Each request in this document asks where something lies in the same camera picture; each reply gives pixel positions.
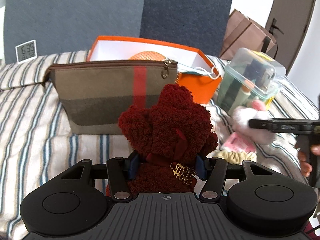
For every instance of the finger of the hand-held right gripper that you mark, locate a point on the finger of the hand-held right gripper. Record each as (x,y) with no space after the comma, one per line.
(280,125)

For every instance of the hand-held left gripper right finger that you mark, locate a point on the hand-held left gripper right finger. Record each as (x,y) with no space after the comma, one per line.
(201,168)

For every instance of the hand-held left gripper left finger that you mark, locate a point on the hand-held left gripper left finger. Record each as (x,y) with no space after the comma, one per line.
(132,166)

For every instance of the white and pink plush toy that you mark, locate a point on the white and pink plush toy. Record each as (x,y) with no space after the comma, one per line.
(241,120)

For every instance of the dark red towel bear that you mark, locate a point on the dark red towel bear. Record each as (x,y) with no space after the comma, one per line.
(170,120)

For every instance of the orange cardboard box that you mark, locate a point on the orange cardboard box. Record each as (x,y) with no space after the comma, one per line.
(197,87)

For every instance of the person's right hand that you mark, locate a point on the person's right hand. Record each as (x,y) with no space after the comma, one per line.
(305,165)

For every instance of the beige scrunchie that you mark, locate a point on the beige scrunchie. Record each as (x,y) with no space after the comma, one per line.
(235,157)

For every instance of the pink packet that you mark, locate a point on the pink packet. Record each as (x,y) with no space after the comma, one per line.
(237,142)

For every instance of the clear plastic container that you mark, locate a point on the clear plastic container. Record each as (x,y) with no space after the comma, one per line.
(250,85)

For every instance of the brown pouch with red stripe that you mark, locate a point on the brown pouch with red stripe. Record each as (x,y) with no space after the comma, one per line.
(100,95)

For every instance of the brown paper bag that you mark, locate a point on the brown paper bag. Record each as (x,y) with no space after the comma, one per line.
(245,35)

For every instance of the striped blanket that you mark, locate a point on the striped blanket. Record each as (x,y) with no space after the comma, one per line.
(30,120)

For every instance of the brown door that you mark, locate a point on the brown door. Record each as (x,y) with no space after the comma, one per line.
(292,5)

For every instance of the navy headboard panel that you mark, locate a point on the navy headboard panel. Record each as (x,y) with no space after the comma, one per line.
(187,12)

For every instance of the white digital clock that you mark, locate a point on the white digital clock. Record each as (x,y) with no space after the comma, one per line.
(26,51)

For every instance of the grey headboard panel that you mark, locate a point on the grey headboard panel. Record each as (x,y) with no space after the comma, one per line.
(70,12)

